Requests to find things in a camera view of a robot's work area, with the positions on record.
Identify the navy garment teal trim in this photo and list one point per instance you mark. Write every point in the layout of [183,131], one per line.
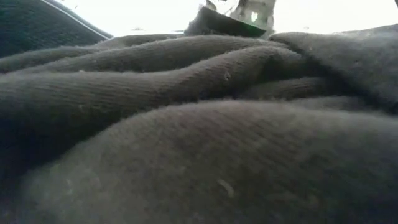
[217,25]

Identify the black garment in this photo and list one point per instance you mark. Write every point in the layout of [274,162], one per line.
[199,155]

